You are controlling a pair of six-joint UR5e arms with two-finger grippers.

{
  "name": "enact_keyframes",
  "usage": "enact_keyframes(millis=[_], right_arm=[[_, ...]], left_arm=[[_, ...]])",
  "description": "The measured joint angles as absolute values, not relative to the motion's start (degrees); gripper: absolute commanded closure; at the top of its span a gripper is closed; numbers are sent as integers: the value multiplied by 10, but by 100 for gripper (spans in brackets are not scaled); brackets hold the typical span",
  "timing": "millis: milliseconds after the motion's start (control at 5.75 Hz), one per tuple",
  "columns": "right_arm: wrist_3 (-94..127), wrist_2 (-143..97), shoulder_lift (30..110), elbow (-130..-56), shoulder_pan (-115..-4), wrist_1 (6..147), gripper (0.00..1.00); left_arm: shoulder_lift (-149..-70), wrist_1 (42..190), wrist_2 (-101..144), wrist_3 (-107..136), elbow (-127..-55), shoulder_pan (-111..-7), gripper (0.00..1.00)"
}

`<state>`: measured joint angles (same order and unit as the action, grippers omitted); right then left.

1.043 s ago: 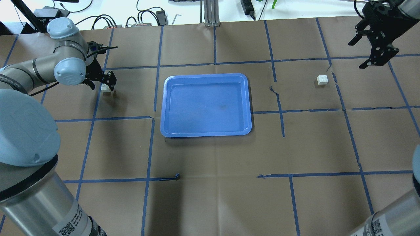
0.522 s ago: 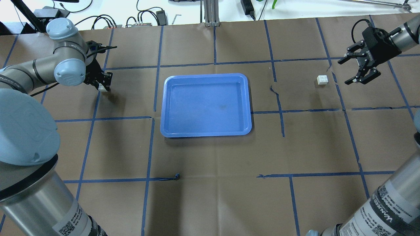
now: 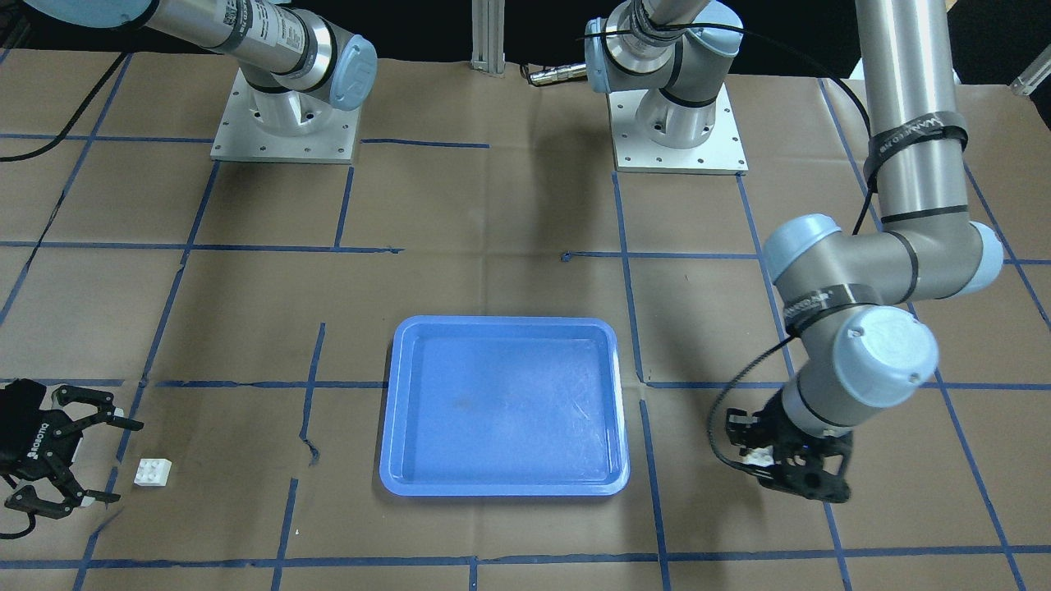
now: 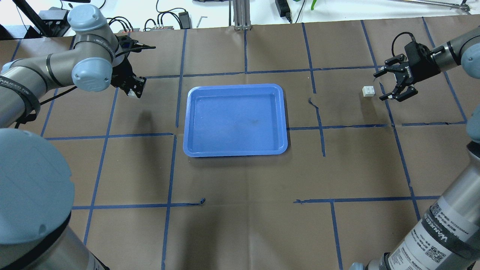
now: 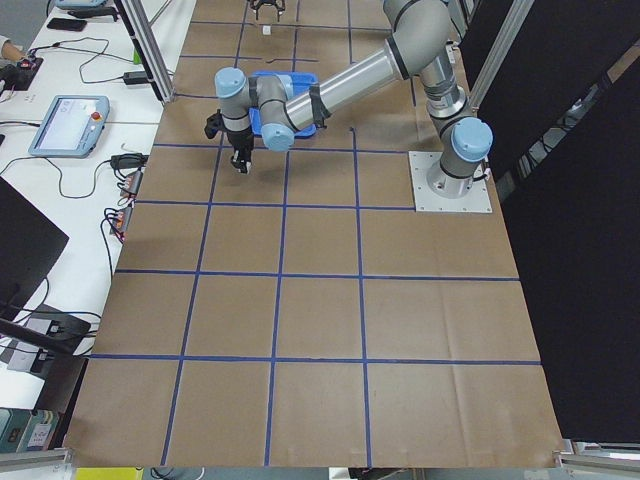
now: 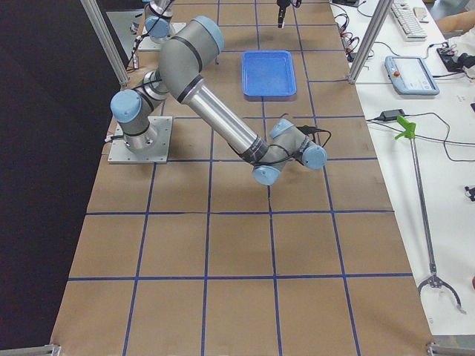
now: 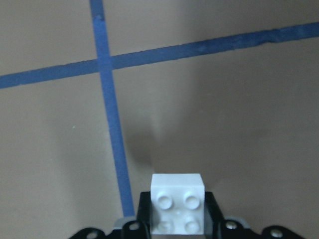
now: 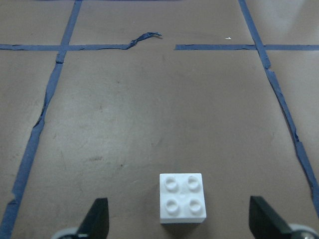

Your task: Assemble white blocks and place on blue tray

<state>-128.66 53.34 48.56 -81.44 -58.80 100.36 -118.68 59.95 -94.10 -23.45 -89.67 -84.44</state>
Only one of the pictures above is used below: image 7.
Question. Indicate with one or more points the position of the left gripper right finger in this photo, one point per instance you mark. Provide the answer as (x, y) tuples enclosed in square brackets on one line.
[(213, 217)]

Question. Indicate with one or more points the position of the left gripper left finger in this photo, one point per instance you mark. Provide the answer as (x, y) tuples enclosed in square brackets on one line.
[(144, 213)]

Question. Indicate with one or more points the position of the white block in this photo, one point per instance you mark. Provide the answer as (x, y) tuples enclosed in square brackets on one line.
[(177, 204)]

